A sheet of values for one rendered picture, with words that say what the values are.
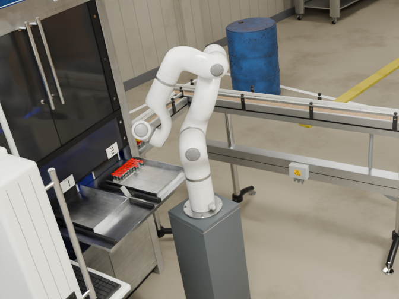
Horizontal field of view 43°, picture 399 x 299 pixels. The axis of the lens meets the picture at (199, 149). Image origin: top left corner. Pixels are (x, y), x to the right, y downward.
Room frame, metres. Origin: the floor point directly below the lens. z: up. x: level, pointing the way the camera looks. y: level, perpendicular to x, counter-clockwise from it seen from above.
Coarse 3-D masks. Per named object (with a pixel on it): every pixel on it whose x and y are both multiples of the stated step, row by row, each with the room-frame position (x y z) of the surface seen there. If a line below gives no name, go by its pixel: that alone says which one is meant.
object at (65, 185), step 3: (69, 177) 2.17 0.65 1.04; (72, 177) 2.18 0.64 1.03; (66, 180) 2.15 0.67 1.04; (69, 180) 2.16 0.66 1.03; (72, 180) 2.18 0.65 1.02; (60, 183) 2.12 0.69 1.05; (63, 183) 2.13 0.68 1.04; (66, 183) 2.15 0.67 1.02; (72, 183) 2.17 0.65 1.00; (63, 186) 2.13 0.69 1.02; (66, 186) 2.14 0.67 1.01; (69, 186) 2.16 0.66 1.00; (63, 189) 2.12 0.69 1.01; (66, 189) 2.14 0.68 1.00; (63, 192) 2.12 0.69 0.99
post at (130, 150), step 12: (96, 0) 2.54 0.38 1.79; (108, 24) 2.57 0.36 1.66; (108, 36) 2.56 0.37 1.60; (108, 48) 2.54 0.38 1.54; (108, 60) 2.54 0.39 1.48; (120, 72) 2.58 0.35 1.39; (120, 84) 2.56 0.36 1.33; (120, 96) 2.55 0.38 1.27; (120, 108) 2.54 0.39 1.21; (132, 144) 2.55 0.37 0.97; (132, 156) 2.54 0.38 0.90; (156, 240) 2.56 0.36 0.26; (156, 252) 2.55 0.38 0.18
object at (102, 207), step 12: (84, 192) 2.27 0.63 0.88; (96, 192) 2.23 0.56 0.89; (108, 192) 2.18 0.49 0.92; (72, 204) 2.17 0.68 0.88; (84, 204) 2.16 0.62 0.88; (96, 204) 2.14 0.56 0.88; (108, 204) 2.12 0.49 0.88; (120, 204) 2.11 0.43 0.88; (60, 216) 2.08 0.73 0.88; (72, 216) 2.07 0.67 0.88; (84, 216) 2.05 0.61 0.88; (96, 216) 2.04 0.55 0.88; (108, 216) 1.98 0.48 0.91; (84, 228) 1.93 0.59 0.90; (96, 228) 1.91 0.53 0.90
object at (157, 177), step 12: (144, 168) 2.41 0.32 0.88; (156, 168) 2.39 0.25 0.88; (168, 168) 2.37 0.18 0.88; (180, 168) 2.32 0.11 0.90; (108, 180) 2.30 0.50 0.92; (132, 180) 2.31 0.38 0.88; (144, 180) 2.29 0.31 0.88; (156, 180) 2.27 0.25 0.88; (168, 180) 2.25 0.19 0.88; (144, 192) 2.15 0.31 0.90; (156, 192) 2.16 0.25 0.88
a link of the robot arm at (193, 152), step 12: (192, 132) 1.97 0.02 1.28; (180, 144) 1.93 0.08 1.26; (192, 144) 1.89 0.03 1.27; (204, 144) 1.92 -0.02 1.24; (180, 156) 1.91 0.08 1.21; (192, 156) 1.88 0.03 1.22; (204, 156) 1.89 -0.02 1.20; (192, 168) 1.93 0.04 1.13; (204, 168) 1.95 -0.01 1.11; (192, 180) 1.95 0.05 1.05
